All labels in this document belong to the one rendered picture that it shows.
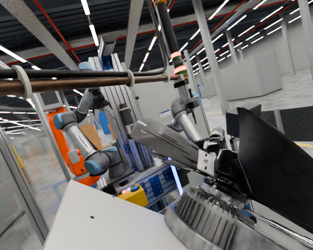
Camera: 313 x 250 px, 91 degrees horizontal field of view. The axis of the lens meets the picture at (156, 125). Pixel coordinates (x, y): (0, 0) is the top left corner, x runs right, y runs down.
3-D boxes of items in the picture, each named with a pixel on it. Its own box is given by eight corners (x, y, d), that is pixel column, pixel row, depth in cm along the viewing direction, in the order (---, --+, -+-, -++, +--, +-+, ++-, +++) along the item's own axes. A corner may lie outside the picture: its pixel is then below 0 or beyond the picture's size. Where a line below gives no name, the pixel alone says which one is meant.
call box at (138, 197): (121, 223, 77) (114, 205, 75) (118, 212, 86) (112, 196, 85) (149, 206, 83) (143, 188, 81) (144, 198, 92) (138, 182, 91)
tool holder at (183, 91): (194, 101, 49) (186, 71, 48) (175, 106, 53) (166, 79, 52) (201, 97, 57) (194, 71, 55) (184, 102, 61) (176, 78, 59)
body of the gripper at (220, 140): (222, 140, 75) (224, 132, 85) (203, 141, 79) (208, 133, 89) (224, 154, 76) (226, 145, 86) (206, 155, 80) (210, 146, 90)
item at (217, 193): (236, 207, 39) (238, 199, 40) (192, 182, 50) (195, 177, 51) (250, 214, 48) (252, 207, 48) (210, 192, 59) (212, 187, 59)
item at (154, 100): (167, 195, 251) (120, 62, 222) (166, 194, 256) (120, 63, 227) (219, 163, 296) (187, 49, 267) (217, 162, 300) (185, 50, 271)
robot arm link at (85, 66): (86, 67, 96) (94, 61, 91) (92, 84, 97) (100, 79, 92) (74, 66, 89) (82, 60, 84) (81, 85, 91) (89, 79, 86)
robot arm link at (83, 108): (88, 123, 135) (109, 79, 108) (76, 127, 126) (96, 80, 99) (80, 114, 137) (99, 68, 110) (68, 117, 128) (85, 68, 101)
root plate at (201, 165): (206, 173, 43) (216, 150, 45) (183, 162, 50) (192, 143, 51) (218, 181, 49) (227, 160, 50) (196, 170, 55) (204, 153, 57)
